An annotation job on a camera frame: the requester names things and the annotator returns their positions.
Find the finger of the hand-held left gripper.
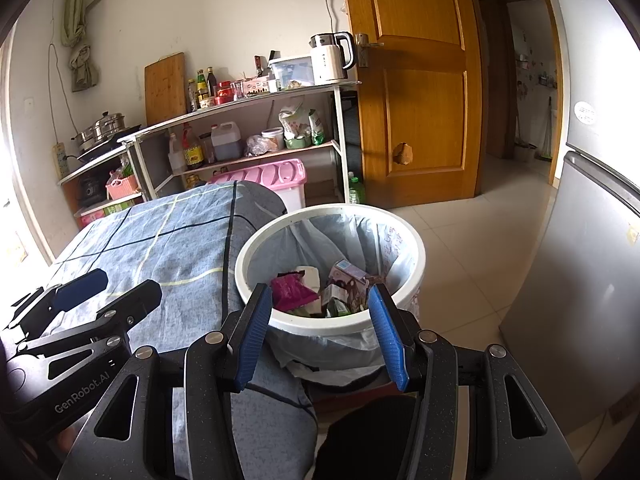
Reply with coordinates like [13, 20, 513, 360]
[0, 268, 109, 333]
[17, 280, 163, 361]

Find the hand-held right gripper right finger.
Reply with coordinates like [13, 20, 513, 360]
[367, 283, 583, 480]

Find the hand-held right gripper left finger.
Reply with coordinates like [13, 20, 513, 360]
[57, 283, 273, 480]

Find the maroon snack bag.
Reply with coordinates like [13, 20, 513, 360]
[270, 271, 321, 313]

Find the purple milk carton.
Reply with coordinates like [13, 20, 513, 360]
[327, 259, 369, 313]

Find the beige paper wrapper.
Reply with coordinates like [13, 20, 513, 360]
[295, 266, 321, 292]

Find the white trash bin with liner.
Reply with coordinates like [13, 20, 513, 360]
[245, 212, 418, 386]

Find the red cardboard box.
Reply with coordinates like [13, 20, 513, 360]
[75, 205, 106, 228]

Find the black kitchen appliance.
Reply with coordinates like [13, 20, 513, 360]
[79, 175, 108, 206]

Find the pink plastic basket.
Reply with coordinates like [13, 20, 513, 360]
[105, 174, 141, 201]

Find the small white metal shelf rack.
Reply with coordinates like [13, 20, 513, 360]
[57, 142, 151, 221]

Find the white power strip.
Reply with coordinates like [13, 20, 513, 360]
[52, 142, 68, 181]

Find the window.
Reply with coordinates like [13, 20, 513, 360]
[0, 35, 56, 271]

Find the black induction cooker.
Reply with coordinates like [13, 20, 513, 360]
[75, 132, 146, 161]

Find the white plastic bottle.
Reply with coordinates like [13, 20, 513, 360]
[167, 132, 187, 173]

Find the green plastic bottle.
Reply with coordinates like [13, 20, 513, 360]
[347, 172, 367, 206]

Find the yellow label sauce bottle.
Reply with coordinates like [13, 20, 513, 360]
[181, 124, 205, 171]

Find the stainless steel steamer pot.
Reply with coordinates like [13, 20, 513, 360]
[71, 111, 132, 153]

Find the pink lidded storage box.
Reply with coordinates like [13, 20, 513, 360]
[207, 158, 307, 211]

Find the plastic jug of dark liquid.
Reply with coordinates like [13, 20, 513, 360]
[210, 121, 242, 162]

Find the clear filled plastic bag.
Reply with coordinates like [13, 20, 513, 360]
[243, 135, 273, 157]

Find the grey refrigerator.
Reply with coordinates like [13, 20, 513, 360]
[497, 85, 640, 480]

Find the wooden cutting board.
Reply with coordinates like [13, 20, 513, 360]
[144, 52, 187, 126]

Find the green and white packet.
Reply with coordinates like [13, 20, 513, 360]
[308, 109, 326, 146]

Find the hanging grey-green cloth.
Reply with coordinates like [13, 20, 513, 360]
[61, 0, 93, 93]

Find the white crumpled plastic bag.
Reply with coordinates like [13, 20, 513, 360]
[278, 102, 313, 138]

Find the large white metal shelf rack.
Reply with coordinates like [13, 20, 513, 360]
[117, 80, 362, 206]

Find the wooden door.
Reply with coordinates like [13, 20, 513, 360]
[340, 0, 483, 208]

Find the clear plastic storage box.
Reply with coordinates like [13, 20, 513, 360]
[268, 55, 316, 92]

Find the white electric kettle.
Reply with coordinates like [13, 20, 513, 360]
[309, 31, 357, 86]

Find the grey power strip cable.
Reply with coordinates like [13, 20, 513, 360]
[48, 42, 77, 146]

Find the wooden door frame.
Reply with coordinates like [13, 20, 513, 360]
[492, 0, 572, 187]

